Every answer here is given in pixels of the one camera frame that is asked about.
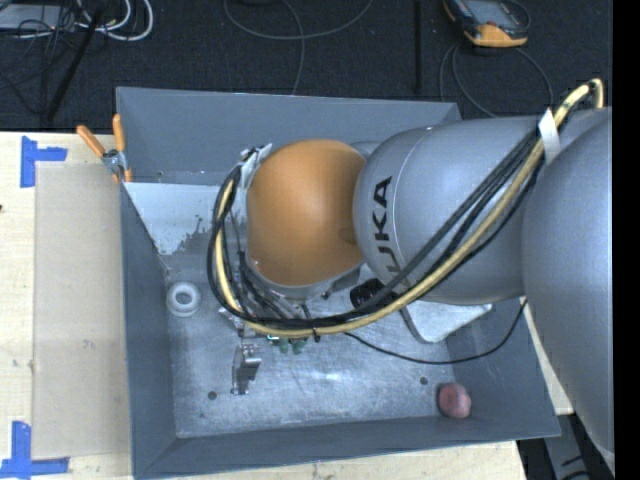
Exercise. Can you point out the red-brown toy fruit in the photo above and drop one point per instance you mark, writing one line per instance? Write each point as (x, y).
(454, 401)

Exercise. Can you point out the pale cardboard board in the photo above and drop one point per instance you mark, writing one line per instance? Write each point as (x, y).
(80, 318)

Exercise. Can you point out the grey metal bin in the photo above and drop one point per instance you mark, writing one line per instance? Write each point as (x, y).
(325, 393)

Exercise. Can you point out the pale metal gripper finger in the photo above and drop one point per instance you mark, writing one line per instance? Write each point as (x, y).
(234, 370)
(250, 363)

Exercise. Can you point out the black cylinder on white bracket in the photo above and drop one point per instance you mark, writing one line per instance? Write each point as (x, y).
(366, 292)

